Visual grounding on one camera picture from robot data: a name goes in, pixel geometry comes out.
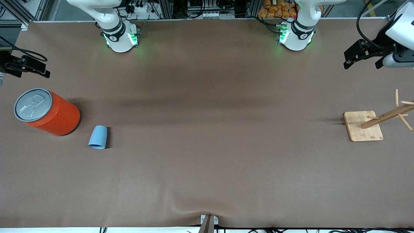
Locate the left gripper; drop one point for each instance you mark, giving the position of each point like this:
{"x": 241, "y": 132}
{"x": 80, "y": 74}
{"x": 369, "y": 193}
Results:
{"x": 384, "y": 47}

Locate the light blue plastic cup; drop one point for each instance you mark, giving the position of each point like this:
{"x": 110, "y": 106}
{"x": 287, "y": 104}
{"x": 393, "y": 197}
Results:
{"x": 98, "y": 137}

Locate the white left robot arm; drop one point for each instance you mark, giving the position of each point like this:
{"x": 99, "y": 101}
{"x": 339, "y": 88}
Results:
{"x": 299, "y": 35}

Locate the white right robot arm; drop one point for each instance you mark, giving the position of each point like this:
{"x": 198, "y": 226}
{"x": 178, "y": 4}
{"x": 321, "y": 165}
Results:
{"x": 113, "y": 19}

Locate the wooden cup rack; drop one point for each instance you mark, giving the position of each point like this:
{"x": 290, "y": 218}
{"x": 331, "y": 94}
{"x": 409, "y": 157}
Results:
{"x": 362, "y": 129}

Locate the orange can with silver lid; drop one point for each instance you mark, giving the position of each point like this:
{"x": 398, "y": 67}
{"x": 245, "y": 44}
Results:
{"x": 58, "y": 116}

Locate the pile of orange objects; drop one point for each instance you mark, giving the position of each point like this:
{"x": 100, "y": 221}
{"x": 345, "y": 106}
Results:
{"x": 275, "y": 8}

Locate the white power strip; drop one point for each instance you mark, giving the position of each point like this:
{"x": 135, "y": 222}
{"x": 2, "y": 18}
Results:
{"x": 142, "y": 8}

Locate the white terminal block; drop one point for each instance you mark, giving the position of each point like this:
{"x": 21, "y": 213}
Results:
{"x": 213, "y": 15}

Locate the brown table mat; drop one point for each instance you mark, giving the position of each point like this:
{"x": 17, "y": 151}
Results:
{"x": 207, "y": 161}

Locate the aluminium frame profile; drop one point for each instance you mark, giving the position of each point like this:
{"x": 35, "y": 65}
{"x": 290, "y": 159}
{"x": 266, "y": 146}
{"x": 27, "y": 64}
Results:
{"x": 16, "y": 11}

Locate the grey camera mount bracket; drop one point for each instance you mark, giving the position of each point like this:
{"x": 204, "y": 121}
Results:
{"x": 208, "y": 225}

